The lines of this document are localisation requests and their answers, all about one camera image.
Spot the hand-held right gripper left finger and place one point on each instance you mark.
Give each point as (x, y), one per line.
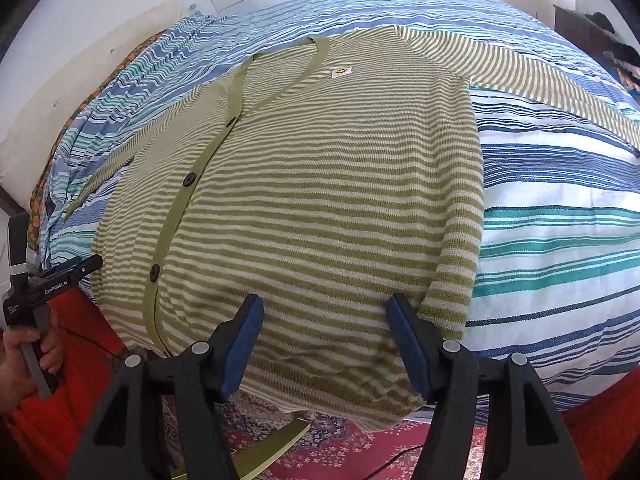
(245, 345)

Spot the cream pillow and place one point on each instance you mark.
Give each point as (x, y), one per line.
(50, 125)

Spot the blue striped bed sheet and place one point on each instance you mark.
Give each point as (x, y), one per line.
(550, 210)

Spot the person's left hand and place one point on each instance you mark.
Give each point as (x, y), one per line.
(15, 375)

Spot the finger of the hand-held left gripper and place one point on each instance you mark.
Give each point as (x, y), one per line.
(75, 270)

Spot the dark wooden furniture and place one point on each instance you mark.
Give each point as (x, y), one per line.
(570, 30)

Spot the pile of dark clothes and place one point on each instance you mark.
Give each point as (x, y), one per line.
(620, 55)

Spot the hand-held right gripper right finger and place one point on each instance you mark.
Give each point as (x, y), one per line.
(410, 345)

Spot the yellow-green flat object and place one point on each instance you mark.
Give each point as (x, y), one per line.
(280, 445)

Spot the red patterned rug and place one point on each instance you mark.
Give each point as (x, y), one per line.
(340, 452)

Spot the green striped knit cardigan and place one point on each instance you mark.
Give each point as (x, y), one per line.
(325, 185)

